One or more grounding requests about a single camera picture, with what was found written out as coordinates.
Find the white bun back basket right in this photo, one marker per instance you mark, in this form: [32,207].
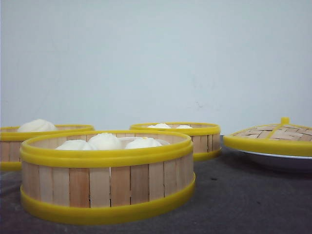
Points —
[184,126]

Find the white bun front right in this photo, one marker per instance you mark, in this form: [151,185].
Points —
[143,142]

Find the bamboo steamer lid yellow rim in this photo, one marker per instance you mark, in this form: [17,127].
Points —
[282,138]

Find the white bun front middle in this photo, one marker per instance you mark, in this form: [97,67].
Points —
[105,141]

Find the white bun basket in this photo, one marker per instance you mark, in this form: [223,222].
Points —
[160,125]
[184,126]

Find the white plate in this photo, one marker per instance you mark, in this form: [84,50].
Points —
[294,164]

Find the bamboo steamer basket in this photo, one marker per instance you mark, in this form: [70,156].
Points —
[107,186]
[205,137]
[11,139]

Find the white bun in left basket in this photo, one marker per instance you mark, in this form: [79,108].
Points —
[38,125]

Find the white bun back basket left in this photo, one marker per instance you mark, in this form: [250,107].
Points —
[160,125]

